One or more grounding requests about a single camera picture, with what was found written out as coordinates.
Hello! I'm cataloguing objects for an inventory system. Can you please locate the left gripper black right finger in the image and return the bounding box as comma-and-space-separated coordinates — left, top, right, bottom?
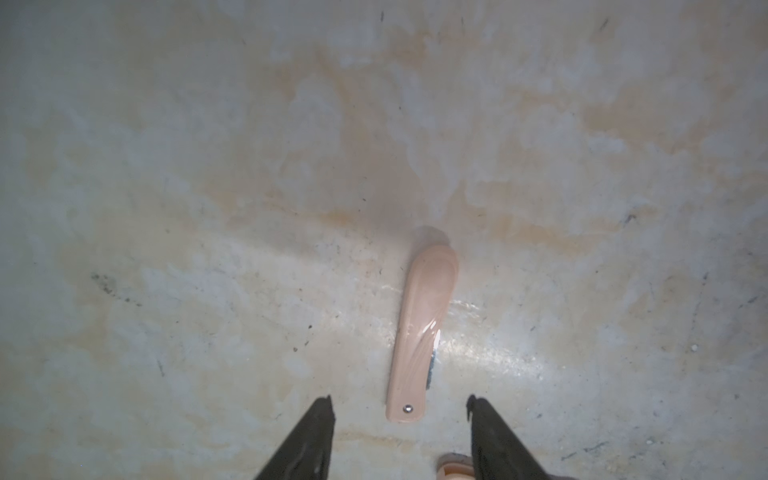
466, 395, 549, 480

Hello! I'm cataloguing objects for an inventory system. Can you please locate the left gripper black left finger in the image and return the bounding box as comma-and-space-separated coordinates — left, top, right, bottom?
254, 395, 336, 480

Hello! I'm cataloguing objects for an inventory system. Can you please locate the pink fruit knife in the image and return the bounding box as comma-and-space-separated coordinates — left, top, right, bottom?
436, 453, 475, 480
385, 244, 459, 423

